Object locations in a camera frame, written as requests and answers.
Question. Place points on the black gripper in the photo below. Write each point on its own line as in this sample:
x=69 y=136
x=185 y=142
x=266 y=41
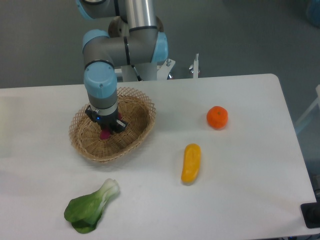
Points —
x=110 y=122

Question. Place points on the purple sweet potato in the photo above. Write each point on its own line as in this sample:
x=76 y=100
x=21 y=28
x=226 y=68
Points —
x=105 y=133

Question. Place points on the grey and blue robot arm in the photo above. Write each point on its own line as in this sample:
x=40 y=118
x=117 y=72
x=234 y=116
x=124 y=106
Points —
x=102 y=54

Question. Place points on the woven wicker basket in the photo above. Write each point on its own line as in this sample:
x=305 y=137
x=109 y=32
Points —
x=135 y=107

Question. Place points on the yellow bell pepper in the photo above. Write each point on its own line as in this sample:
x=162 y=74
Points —
x=191 y=163

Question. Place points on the green bok choy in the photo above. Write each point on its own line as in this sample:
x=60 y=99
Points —
x=84 y=212

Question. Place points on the orange tangerine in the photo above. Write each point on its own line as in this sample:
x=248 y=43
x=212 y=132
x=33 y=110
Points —
x=217 y=117

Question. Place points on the black device at table edge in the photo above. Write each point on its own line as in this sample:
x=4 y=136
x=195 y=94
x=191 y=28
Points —
x=311 y=214

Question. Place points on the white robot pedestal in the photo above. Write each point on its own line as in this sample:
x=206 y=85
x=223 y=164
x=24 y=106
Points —
x=146 y=71

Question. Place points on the white clamp bracket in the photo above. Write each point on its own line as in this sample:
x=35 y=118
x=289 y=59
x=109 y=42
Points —
x=194 y=68

